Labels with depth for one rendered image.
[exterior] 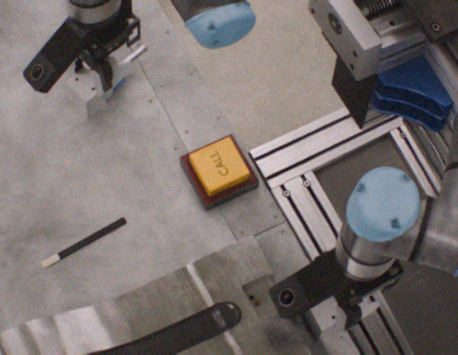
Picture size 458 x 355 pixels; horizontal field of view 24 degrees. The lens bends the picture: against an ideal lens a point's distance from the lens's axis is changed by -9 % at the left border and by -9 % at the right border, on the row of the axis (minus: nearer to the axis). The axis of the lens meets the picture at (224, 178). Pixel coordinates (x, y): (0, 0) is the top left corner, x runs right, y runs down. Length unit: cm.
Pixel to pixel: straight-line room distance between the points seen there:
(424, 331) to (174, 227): 77
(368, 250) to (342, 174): 106
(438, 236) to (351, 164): 111
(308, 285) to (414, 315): 86
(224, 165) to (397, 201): 45
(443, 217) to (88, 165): 61
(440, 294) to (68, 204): 90
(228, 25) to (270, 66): 133
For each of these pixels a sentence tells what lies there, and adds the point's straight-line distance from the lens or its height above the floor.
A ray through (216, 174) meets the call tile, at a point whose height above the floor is 84.
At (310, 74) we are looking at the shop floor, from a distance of 257.
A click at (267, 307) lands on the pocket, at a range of 144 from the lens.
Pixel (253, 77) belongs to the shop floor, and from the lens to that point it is 256.
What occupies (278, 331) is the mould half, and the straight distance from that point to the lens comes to 140.
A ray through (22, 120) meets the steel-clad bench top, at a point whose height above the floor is 80.
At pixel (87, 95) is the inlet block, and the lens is 157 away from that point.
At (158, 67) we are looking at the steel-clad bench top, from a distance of 164.
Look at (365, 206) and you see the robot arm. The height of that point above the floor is 120.
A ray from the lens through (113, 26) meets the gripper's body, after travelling 147.
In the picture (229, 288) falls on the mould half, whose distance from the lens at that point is 141.
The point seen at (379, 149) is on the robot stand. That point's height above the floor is 21.
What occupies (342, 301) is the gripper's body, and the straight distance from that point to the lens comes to 135.
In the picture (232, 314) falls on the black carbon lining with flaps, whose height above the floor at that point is 89.
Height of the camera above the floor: 223
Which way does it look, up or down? 66 degrees down
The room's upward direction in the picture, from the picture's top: 4 degrees clockwise
